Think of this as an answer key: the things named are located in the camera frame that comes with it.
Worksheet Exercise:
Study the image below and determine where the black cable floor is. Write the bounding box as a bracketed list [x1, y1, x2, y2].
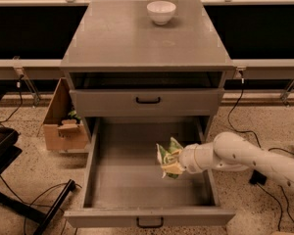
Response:
[255, 147, 294, 232]
[0, 174, 82, 235]

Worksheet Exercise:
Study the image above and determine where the grey drawer cabinet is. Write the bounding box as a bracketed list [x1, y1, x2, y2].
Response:
[61, 0, 232, 135]

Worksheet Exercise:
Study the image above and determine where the black chair base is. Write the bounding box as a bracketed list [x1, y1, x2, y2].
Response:
[0, 126, 76, 235]

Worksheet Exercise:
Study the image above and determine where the closed grey top drawer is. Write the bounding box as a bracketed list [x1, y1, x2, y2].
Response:
[70, 89, 223, 117]

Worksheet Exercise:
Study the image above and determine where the brown cardboard box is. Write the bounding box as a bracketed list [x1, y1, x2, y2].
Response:
[43, 78, 88, 151]

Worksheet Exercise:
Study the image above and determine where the green jalapeno chip bag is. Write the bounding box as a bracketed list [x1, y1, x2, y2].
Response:
[157, 137, 183, 179]

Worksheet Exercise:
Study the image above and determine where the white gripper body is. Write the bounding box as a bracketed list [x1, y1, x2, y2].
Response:
[179, 144, 200, 174]

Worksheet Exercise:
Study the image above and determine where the black cable right floor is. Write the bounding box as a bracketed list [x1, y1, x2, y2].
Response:
[255, 147, 294, 232]

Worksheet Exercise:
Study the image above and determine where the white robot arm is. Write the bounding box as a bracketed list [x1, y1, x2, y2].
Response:
[157, 132, 294, 193]

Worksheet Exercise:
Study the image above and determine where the open grey middle drawer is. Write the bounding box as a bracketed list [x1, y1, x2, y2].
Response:
[65, 117, 235, 228]

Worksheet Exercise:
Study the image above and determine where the black power adapter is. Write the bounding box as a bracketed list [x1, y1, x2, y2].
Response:
[249, 170, 267, 185]

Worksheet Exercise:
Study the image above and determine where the white ceramic bowl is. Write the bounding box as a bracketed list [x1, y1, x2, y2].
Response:
[147, 0, 176, 25]

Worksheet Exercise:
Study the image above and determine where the black cable left floor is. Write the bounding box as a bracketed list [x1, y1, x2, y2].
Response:
[0, 174, 82, 235]

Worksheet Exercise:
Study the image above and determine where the black open drawer handle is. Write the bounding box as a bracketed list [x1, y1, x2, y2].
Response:
[136, 217, 164, 229]

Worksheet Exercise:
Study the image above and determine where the black cable left wall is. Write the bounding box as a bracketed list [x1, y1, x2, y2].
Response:
[0, 75, 25, 126]

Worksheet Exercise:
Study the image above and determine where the black top drawer handle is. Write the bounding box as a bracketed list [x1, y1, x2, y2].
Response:
[135, 97, 161, 105]

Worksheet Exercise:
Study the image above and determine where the black adapter cable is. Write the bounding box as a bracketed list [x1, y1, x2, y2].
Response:
[226, 70, 263, 149]

